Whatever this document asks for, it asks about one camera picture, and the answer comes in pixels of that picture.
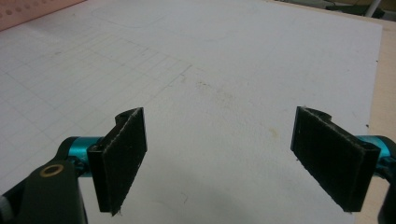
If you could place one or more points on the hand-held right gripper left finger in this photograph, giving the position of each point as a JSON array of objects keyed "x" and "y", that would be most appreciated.
[{"x": 121, "y": 161}]

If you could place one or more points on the white grid mat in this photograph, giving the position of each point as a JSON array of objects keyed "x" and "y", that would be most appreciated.
[{"x": 218, "y": 62}]

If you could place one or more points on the pink plastic basket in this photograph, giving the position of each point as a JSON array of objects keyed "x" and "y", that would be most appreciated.
[{"x": 25, "y": 11}]

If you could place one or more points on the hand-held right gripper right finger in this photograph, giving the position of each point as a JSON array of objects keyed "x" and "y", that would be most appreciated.
[{"x": 333, "y": 158}]

